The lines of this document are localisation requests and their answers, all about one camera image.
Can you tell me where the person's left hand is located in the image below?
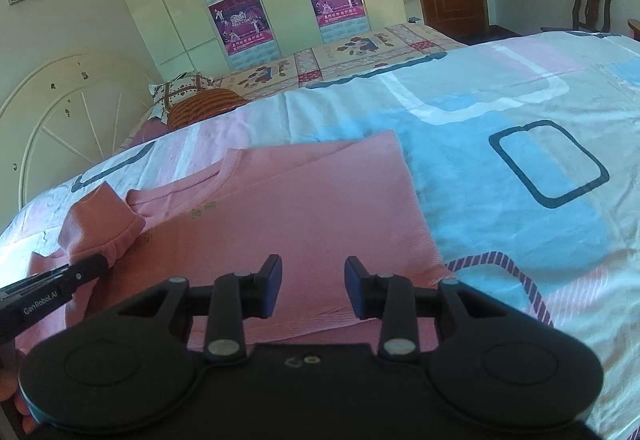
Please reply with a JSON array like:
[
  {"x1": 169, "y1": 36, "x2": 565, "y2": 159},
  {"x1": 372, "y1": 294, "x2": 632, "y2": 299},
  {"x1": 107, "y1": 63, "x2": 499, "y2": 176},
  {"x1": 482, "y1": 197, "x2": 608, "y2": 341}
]
[{"x1": 0, "y1": 347, "x2": 37, "y2": 436}]

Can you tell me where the dark wooden chair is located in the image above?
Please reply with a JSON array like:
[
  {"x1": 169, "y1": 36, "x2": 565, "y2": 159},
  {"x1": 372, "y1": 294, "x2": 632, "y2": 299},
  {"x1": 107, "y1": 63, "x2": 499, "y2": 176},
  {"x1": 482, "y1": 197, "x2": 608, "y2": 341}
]
[{"x1": 541, "y1": 0, "x2": 614, "y2": 34}]

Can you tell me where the floral patchwork bed sheet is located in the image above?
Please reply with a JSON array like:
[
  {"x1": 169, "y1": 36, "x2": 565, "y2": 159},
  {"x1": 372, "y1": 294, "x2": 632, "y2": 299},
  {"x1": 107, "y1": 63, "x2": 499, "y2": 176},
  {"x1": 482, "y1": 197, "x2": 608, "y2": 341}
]
[{"x1": 120, "y1": 22, "x2": 468, "y2": 152}]

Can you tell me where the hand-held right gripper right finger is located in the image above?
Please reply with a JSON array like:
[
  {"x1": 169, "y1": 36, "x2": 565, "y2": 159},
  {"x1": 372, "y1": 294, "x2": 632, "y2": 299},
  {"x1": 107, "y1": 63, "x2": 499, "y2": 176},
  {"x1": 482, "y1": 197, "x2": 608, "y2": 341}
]
[{"x1": 345, "y1": 256, "x2": 501, "y2": 364}]

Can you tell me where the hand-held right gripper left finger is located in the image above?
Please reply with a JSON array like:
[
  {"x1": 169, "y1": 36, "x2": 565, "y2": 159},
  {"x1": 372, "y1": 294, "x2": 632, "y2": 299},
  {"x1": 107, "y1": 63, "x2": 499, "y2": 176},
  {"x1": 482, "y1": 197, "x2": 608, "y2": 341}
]
[{"x1": 117, "y1": 254, "x2": 284, "y2": 366}]

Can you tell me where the pink knit sweater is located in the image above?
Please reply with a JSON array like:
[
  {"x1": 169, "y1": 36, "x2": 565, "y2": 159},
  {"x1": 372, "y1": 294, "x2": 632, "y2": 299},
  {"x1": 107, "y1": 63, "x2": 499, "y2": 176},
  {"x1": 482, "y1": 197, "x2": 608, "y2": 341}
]
[{"x1": 15, "y1": 130, "x2": 456, "y2": 355}]

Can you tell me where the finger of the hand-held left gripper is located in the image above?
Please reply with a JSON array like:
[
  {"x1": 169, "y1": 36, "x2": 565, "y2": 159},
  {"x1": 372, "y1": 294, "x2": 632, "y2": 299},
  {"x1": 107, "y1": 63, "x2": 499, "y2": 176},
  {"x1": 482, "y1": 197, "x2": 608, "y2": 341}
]
[{"x1": 30, "y1": 254, "x2": 114, "y2": 293}]

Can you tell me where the patterned white pillow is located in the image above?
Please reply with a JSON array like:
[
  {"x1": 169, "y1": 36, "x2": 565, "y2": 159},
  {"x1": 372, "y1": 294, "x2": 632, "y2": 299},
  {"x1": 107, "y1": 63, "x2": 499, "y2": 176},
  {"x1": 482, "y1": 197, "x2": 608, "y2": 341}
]
[{"x1": 150, "y1": 71, "x2": 222, "y2": 121}]

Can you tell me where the cream round headboard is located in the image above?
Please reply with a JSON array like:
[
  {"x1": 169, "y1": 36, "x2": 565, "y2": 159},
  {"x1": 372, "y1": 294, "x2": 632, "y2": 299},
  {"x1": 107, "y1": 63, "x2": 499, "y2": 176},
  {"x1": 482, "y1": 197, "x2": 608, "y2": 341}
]
[{"x1": 0, "y1": 51, "x2": 162, "y2": 212}]

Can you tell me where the orange patterned pillow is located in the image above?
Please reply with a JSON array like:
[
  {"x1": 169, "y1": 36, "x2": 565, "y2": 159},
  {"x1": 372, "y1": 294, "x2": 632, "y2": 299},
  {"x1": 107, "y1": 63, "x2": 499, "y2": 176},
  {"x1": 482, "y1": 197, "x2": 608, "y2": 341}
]
[{"x1": 166, "y1": 87, "x2": 251, "y2": 130}]

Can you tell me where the pastel patterned quilt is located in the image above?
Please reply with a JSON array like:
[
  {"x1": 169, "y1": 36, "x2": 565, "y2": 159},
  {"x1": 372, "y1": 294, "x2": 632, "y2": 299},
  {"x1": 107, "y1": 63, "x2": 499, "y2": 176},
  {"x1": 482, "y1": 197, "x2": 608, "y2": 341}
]
[{"x1": 0, "y1": 27, "x2": 640, "y2": 440}]

